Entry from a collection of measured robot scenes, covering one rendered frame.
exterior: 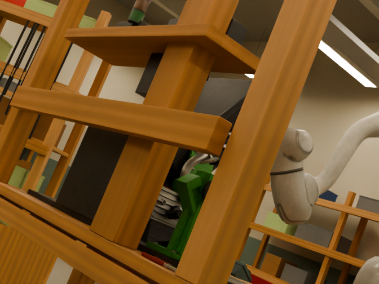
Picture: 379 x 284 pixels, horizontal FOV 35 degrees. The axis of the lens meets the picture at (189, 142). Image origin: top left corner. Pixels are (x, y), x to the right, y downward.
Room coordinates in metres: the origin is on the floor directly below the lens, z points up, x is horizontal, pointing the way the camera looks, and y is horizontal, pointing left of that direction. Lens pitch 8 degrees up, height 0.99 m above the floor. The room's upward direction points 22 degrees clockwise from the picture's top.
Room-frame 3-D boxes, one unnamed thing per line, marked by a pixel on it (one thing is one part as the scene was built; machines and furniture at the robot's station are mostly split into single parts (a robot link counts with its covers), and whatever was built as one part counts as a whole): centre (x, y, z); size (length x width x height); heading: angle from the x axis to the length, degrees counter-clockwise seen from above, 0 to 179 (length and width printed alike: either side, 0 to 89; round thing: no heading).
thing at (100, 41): (2.05, 0.24, 1.52); 0.90 x 0.25 x 0.04; 37
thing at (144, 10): (2.12, 0.35, 1.67); 0.05 x 0.05 x 0.05
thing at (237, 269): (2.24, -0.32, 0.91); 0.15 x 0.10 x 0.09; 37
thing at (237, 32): (1.84, 0.04, 1.59); 0.15 x 0.07 x 0.07; 37
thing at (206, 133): (1.98, 0.33, 1.23); 1.30 x 0.05 x 0.09; 37
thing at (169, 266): (1.61, -0.06, 0.89); 0.16 x 0.05 x 0.01; 35
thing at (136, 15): (2.12, 0.35, 1.62); 0.05 x 0.05 x 0.05
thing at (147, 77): (1.99, 0.14, 1.42); 0.17 x 0.12 x 0.15; 37
